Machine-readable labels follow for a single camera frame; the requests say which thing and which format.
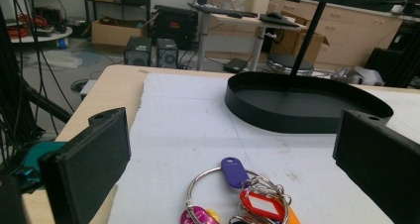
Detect brown cardboard box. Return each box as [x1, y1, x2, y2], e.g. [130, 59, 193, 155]
[270, 11, 330, 65]

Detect black metal shelf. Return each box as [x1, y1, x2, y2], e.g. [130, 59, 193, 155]
[82, 0, 153, 38]

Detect black keyboard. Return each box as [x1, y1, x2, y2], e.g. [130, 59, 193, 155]
[189, 3, 259, 19]

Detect key ring with coloured tags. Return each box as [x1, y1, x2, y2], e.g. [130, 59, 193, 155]
[179, 157, 302, 224]

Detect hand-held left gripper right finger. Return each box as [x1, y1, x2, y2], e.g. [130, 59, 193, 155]
[332, 109, 420, 224]

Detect black stand with oval tray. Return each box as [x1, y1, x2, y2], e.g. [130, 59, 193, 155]
[224, 0, 410, 135]

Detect open cardboard box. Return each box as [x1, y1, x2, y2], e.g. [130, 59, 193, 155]
[91, 16, 149, 48]

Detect grey white device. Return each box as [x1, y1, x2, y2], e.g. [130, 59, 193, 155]
[336, 65, 386, 86]

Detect beige plastic container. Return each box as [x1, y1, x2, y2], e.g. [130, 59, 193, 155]
[244, 0, 272, 15]

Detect black metal stand frame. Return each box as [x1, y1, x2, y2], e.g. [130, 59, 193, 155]
[0, 5, 72, 172]

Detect large black equipment case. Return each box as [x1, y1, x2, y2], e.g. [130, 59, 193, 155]
[152, 4, 199, 51]

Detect black mouse pad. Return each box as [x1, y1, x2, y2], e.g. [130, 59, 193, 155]
[259, 14, 300, 29]

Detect clear plastic bag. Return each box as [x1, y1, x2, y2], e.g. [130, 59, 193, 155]
[39, 50, 84, 70]

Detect beige wooden cabinets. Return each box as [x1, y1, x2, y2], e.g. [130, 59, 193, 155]
[211, 0, 404, 70]

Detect red coiled cable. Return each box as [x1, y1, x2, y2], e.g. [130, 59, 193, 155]
[6, 14, 50, 40]

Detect white desk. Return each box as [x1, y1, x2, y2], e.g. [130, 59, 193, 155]
[197, 11, 308, 72]

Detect teal clamp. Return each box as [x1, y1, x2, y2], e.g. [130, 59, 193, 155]
[13, 141, 67, 194]

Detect white foam sheet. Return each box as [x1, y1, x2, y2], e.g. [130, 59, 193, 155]
[107, 72, 420, 224]

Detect black equipment rack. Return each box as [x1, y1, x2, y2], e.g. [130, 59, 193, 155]
[364, 19, 420, 88]

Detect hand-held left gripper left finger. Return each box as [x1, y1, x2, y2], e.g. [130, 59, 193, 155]
[39, 107, 132, 224]

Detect round white table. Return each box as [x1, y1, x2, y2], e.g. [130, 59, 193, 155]
[9, 25, 73, 45]

